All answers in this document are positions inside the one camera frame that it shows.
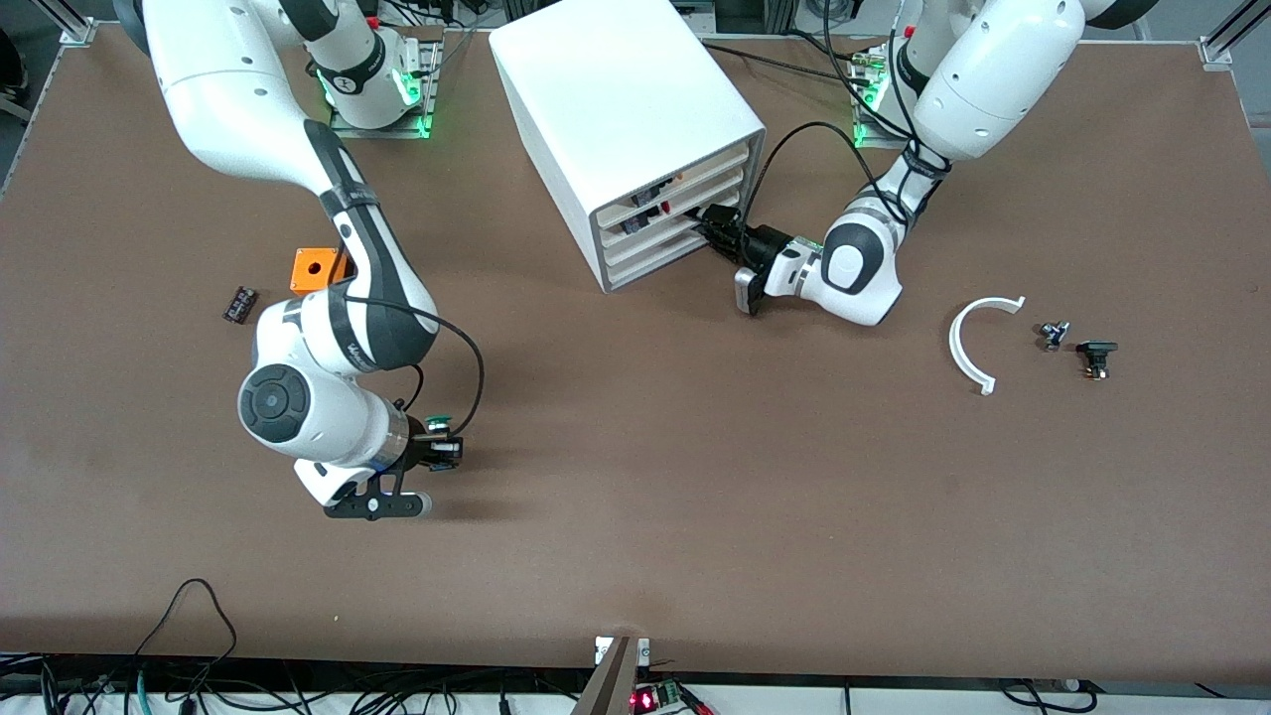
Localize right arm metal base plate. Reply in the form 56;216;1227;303
328;40;444;140

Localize circuit board with red light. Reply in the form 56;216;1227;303
631;680;686;714

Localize white curved plastic arc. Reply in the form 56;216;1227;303
948;296;1027;396

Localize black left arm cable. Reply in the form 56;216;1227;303
745;0;959;244

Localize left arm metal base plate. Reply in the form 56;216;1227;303
851;45;924;150

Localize tangled black cables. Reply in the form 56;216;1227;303
0;650;597;715

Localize grey metal bracket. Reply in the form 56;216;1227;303
571;636;638;715

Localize black cable under table edge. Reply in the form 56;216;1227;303
998;678;1093;715

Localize green push button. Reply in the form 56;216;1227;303
425;411;465;460

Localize black looped cable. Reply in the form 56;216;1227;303
134;579;239;686

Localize orange box with hole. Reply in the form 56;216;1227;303
290;246;356;294

